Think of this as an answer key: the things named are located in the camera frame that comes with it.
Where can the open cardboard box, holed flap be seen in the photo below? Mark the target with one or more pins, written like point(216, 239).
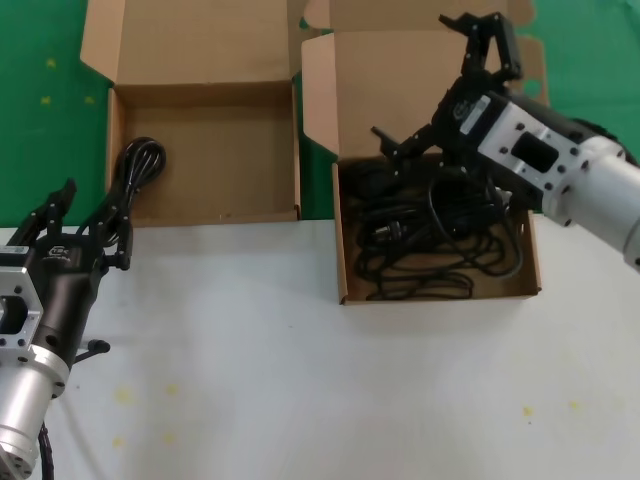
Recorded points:
point(390, 90)

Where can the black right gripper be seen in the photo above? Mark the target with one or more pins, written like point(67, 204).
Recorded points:
point(460, 130)

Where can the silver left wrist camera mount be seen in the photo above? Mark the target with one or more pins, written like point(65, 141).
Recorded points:
point(20, 275)

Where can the plain open cardboard box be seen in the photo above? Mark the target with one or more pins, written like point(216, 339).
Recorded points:
point(225, 150)

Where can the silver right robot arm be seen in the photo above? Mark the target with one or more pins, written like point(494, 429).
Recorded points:
point(610, 200)

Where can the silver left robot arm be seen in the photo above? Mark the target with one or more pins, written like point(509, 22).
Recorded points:
point(25, 400)

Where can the green table cloth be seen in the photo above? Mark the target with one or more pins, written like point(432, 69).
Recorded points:
point(45, 150)

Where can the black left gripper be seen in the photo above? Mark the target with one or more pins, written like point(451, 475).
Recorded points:
point(65, 280)

